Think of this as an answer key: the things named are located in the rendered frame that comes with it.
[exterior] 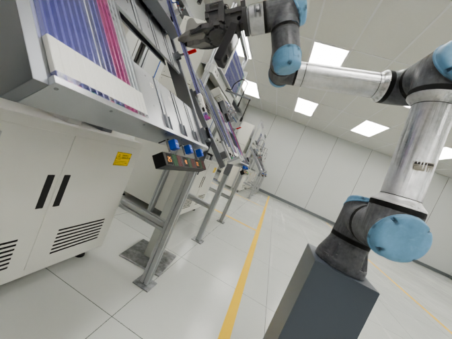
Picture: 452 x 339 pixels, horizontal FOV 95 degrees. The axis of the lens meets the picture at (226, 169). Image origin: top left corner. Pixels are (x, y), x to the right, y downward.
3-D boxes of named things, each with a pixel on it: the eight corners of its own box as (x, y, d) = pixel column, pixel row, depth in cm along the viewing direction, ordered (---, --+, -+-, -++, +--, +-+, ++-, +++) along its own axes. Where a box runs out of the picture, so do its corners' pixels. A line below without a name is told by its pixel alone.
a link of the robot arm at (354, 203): (360, 239, 72) (377, 204, 71) (384, 255, 59) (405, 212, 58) (327, 224, 74) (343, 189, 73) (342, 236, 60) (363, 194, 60)
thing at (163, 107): (198, 149, 93) (204, 147, 92) (28, 87, 29) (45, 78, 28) (186, 110, 95) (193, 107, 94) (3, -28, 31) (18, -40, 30)
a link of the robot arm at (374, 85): (418, 82, 69) (271, 60, 75) (449, 66, 58) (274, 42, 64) (409, 117, 69) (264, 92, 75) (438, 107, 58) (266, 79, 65)
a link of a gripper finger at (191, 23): (177, 25, 63) (206, 19, 62) (178, 44, 63) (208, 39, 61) (173, 17, 60) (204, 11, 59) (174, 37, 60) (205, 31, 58)
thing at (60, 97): (194, 154, 93) (208, 148, 92) (16, 103, 29) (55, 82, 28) (193, 151, 94) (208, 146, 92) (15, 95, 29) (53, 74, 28)
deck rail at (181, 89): (196, 154, 95) (208, 150, 94) (194, 154, 93) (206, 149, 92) (155, 19, 103) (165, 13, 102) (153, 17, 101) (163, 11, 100)
